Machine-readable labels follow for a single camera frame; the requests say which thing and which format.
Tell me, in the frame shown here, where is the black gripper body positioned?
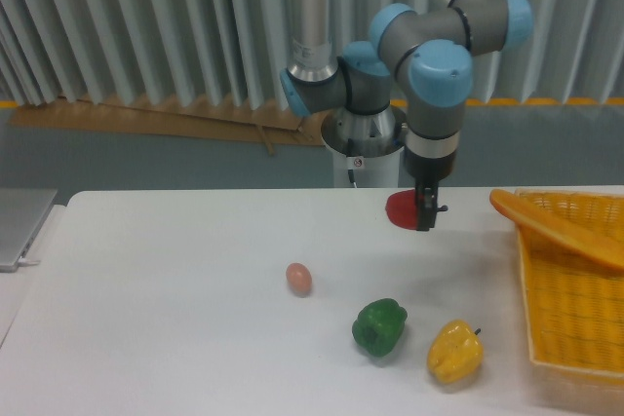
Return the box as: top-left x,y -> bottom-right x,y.
404,151 -> 456,187

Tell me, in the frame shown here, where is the red bell pepper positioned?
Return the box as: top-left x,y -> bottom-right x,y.
384,189 -> 449,230

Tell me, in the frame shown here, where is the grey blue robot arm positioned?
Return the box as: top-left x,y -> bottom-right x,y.
280,0 -> 533,231

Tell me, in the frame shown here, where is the yellow woven basket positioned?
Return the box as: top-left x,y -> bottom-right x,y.
516,189 -> 623,383

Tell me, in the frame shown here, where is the green bell pepper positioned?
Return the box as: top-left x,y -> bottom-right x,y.
352,298 -> 408,358

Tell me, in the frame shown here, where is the brown egg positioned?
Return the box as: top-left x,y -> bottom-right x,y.
286,263 -> 313,297

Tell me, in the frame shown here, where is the yellow bell pepper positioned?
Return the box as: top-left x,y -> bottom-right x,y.
427,320 -> 484,384

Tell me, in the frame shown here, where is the brown cardboard sheet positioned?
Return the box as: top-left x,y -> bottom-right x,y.
10,95 -> 327,154

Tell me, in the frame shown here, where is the silver laptop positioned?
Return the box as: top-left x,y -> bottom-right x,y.
0,188 -> 58,273

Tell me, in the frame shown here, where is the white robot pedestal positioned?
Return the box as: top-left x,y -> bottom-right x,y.
321,106 -> 405,188

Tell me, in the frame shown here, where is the orange basket handle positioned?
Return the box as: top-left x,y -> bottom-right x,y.
489,189 -> 623,271

